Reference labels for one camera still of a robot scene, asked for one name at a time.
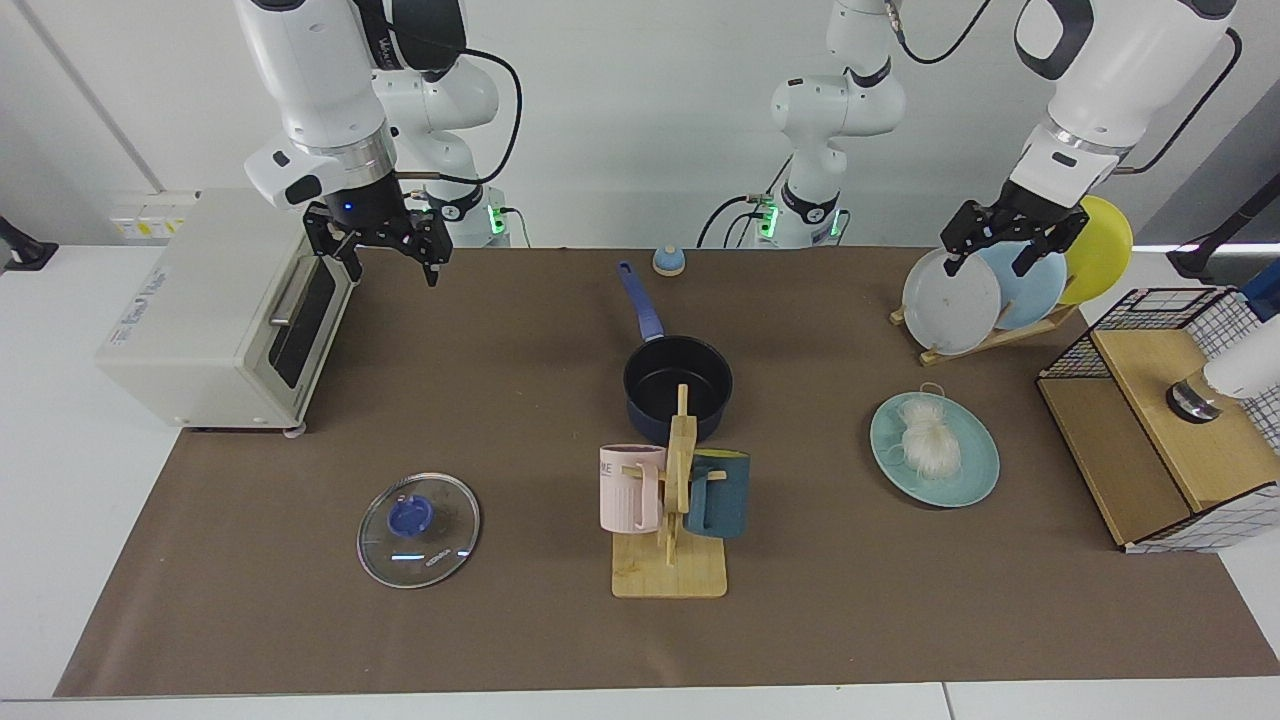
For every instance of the white vermicelli bundle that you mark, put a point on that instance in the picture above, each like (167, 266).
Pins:
(930, 440)

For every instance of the glass lid with blue knob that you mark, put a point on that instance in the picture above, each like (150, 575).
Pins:
(420, 530)

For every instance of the light blue plate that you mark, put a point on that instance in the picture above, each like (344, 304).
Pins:
(1030, 295)

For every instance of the grey plate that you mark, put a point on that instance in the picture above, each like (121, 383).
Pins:
(950, 305)

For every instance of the wooden plate rack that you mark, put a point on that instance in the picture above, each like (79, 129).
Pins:
(1010, 335)

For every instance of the yellow plate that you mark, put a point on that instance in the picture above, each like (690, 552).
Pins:
(1105, 245)

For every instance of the pale green plate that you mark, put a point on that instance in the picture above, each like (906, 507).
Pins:
(975, 470)

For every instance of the brown table cloth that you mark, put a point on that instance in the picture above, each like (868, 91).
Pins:
(500, 400)

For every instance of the pale toaster oven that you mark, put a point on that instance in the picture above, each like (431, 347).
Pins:
(200, 320)

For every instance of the black stand foot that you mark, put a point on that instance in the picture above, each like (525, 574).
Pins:
(25, 250)
(1205, 258)

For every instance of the small blue round thing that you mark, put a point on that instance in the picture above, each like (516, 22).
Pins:
(669, 262)

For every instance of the blue object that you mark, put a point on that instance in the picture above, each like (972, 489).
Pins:
(1265, 292)

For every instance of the pink cup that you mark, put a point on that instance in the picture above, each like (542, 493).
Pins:
(625, 490)

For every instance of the dark teal cup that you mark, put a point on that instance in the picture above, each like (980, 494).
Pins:
(722, 500)

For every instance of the wooden cup stand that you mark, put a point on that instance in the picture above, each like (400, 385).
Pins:
(670, 570)

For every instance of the white wall socket strip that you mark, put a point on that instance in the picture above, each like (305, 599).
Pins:
(150, 222)

